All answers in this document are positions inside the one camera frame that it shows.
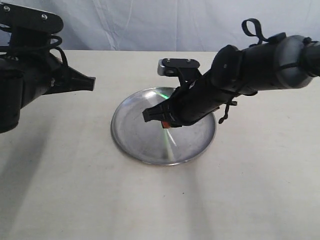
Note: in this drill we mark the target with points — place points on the left gripper black orange finger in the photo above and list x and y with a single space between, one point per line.
80 82

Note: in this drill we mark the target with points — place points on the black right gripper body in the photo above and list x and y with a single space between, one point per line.
195 98

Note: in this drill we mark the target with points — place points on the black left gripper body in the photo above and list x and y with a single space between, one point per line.
39 71

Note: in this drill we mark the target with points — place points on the right gripper black orange finger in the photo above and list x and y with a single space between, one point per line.
160 112

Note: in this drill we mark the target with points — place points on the right robot arm black grey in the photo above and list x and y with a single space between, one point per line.
282 63

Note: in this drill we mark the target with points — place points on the left robot arm black grey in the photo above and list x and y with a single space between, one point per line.
9 107

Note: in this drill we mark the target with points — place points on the round stainless steel plate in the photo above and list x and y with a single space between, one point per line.
149 142

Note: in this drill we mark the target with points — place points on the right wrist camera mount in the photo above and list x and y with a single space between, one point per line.
185 69

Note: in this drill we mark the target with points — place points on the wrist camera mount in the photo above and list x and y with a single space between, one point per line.
185 69
31 29

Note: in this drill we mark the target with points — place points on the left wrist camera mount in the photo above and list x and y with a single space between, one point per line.
31 29

